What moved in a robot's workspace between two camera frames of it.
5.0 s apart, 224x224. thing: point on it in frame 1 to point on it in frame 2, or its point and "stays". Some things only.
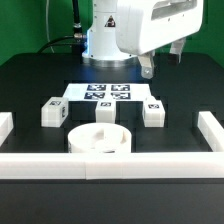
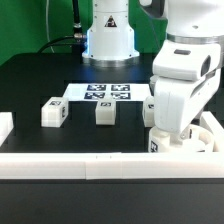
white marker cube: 153,112 stays
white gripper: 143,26 to 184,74
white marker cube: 105,111 stays
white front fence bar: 111,165 stays
